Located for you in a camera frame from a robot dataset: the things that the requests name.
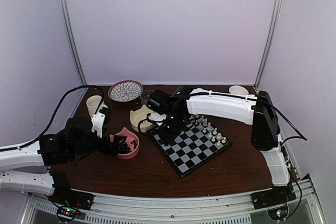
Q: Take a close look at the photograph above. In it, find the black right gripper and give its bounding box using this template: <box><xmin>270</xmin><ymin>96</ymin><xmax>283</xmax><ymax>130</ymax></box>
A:
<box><xmin>156</xmin><ymin>114</ymin><xmax>186</xmax><ymax>144</ymax></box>

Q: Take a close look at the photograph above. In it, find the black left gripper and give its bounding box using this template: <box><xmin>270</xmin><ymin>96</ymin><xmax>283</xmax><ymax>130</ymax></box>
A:
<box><xmin>70</xmin><ymin>133</ymin><xmax>126</xmax><ymax>161</ymax></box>

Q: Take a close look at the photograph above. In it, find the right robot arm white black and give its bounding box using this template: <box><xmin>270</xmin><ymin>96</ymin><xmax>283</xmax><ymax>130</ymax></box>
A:
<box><xmin>146</xmin><ymin>86</ymin><xmax>290</xmax><ymax>204</ymax></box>

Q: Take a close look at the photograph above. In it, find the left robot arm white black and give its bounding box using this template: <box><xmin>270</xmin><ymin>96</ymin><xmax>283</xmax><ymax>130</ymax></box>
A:
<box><xmin>1</xmin><ymin>117</ymin><xmax>126</xmax><ymax>205</ymax></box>

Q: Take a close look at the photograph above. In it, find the clear drinking glass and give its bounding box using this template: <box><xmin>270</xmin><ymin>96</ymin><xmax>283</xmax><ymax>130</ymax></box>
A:
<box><xmin>140</xmin><ymin>89</ymin><xmax>154</xmax><ymax>105</ymax></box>

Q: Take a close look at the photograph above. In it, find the cream cat-shaped bowl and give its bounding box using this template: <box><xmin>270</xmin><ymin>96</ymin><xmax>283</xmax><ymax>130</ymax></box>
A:
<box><xmin>130</xmin><ymin>105</ymin><xmax>156</xmax><ymax>133</ymax></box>

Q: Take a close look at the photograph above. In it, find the white mug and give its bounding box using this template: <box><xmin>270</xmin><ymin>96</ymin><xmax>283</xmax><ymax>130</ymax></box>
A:
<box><xmin>86</xmin><ymin>95</ymin><xmax>108</xmax><ymax>117</ymax></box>

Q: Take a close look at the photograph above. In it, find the black white chessboard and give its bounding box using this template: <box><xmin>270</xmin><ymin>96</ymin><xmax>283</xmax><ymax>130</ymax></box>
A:
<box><xmin>149</xmin><ymin>115</ymin><xmax>232</xmax><ymax>178</ymax></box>

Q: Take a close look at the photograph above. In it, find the patterned ceramic plate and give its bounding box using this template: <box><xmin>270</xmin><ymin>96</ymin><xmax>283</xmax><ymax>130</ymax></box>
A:
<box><xmin>108</xmin><ymin>80</ymin><xmax>143</xmax><ymax>102</ymax></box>

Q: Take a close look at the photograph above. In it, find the pink cat-shaped bowl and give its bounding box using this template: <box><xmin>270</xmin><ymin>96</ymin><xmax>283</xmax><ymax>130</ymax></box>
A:
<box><xmin>110</xmin><ymin>127</ymin><xmax>140</xmax><ymax>160</ymax></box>

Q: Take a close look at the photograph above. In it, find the cream round bowl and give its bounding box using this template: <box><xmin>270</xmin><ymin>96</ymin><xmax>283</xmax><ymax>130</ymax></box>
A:
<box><xmin>229</xmin><ymin>85</ymin><xmax>249</xmax><ymax>95</ymax></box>

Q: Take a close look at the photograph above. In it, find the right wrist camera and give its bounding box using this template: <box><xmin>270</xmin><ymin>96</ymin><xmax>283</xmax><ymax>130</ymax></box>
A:
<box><xmin>146</xmin><ymin>112</ymin><xmax>166</xmax><ymax>123</ymax></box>

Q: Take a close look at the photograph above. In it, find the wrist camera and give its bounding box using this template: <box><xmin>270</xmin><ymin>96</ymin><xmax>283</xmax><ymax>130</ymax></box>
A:
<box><xmin>91</xmin><ymin>106</ymin><xmax>111</xmax><ymax>138</ymax></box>
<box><xmin>146</xmin><ymin>112</ymin><xmax>166</xmax><ymax>123</ymax></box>

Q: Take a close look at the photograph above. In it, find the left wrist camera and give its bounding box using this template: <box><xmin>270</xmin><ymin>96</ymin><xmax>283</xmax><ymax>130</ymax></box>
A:
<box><xmin>91</xmin><ymin>106</ymin><xmax>111</xmax><ymax>138</ymax></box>

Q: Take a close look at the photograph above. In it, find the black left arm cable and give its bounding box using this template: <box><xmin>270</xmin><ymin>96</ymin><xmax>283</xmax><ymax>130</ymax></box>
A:
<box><xmin>0</xmin><ymin>85</ymin><xmax>106</xmax><ymax>151</ymax></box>

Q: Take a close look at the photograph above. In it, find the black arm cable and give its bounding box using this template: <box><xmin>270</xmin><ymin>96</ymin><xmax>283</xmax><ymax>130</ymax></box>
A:
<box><xmin>0</xmin><ymin>85</ymin><xmax>106</xmax><ymax>151</ymax></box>
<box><xmin>262</xmin><ymin>100</ymin><xmax>308</xmax><ymax>143</ymax></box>

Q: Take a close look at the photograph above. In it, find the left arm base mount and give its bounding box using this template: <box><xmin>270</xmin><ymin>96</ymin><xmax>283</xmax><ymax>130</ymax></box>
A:
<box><xmin>48</xmin><ymin>188</ymin><xmax>94</xmax><ymax>210</ymax></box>

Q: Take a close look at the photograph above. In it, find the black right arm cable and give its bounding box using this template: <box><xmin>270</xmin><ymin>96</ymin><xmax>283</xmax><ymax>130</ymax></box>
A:
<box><xmin>262</xmin><ymin>100</ymin><xmax>308</xmax><ymax>143</ymax></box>

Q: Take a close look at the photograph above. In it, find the aluminium front rail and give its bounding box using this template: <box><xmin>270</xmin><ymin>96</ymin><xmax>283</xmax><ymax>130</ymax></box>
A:
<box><xmin>18</xmin><ymin>179</ymin><xmax>327</xmax><ymax>223</ymax></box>

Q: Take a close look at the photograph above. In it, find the right aluminium frame post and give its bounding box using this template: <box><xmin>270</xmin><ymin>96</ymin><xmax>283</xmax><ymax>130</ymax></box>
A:
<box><xmin>254</xmin><ymin>0</ymin><xmax>283</xmax><ymax>93</ymax></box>

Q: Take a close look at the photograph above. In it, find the aluminium frame post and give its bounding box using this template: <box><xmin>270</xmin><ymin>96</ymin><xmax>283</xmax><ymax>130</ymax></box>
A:
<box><xmin>60</xmin><ymin>0</ymin><xmax>87</xmax><ymax>84</ymax></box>
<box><xmin>254</xmin><ymin>0</ymin><xmax>283</xmax><ymax>93</ymax></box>

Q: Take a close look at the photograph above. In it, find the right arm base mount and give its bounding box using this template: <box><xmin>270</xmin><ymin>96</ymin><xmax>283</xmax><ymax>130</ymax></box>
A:
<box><xmin>251</xmin><ymin>187</ymin><xmax>296</xmax><ymax>209</ymax></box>

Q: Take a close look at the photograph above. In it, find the left aluminium frame post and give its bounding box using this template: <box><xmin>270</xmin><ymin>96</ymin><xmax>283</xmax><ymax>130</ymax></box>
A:
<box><xmin>60</xmin><ymin>0</ymin><xmax>87</xmax><ymax>84</ymax></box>

